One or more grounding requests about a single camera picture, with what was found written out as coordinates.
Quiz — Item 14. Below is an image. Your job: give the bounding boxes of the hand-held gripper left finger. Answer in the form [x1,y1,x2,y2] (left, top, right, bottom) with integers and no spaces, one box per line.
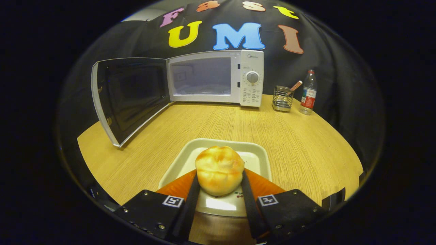
[114,169,201,244]

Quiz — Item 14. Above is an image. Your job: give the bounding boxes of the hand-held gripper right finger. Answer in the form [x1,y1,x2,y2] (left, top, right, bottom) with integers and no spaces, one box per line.
[240,168,329,243]

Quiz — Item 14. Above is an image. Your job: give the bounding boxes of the golden bread bun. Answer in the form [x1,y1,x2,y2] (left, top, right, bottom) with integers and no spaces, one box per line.
[195,146,245,197]

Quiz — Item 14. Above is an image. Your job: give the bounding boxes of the white microwave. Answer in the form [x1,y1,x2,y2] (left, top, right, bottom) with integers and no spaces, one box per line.
[91,50,265,148]

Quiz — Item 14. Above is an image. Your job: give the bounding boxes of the white square tray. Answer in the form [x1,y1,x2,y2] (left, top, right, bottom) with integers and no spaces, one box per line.
[158,138,272,218]

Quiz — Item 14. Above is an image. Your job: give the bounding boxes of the metal mesh utensil holder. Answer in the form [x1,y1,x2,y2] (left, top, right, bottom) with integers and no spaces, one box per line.
[272,85,294,113]

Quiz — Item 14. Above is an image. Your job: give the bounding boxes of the clear plastic water bottle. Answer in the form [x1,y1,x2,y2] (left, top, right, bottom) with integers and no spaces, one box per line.
[299,70,317,115]

